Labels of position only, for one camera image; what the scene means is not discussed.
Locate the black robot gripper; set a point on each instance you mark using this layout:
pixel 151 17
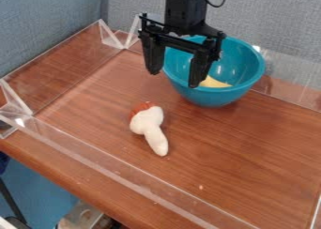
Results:
pixel 184 32

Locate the blue plastic bowl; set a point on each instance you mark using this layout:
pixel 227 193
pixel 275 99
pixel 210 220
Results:
pixel 239 68

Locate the white plush mushroom red cap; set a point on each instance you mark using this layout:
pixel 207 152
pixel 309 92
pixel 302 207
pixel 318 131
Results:
pixel 145 119

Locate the yellow plush toy in bowl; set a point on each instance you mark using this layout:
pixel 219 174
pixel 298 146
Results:
pixel 210 82

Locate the clear acrylic barrier frame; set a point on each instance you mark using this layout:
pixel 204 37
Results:
pixel 242 169

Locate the grey metal bracket below table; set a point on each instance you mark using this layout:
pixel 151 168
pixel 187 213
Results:
pixel 84 217

